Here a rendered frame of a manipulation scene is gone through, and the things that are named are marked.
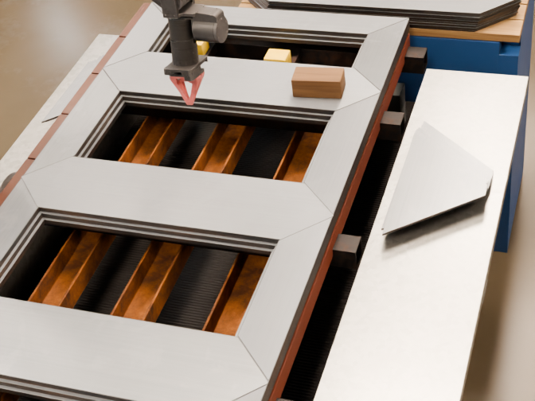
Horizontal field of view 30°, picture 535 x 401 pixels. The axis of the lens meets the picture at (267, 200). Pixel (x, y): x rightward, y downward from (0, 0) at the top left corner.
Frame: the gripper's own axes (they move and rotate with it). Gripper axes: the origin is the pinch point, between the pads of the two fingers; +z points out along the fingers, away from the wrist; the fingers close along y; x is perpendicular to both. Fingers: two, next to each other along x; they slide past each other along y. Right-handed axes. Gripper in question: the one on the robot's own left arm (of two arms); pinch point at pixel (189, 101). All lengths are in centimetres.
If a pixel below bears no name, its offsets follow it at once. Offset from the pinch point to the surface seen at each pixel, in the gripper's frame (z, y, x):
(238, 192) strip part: 16.3, -10.2, -14.0
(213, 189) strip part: 16.2, -10.4, -8.3
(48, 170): 15.2, -10.6, 32.6
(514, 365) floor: 91, 44, -70
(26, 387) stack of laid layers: 32, -66, 9
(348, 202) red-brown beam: 21.1, -1.1, -36.1
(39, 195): 17.3, -18.8, 30.6
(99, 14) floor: 45, 202, 134
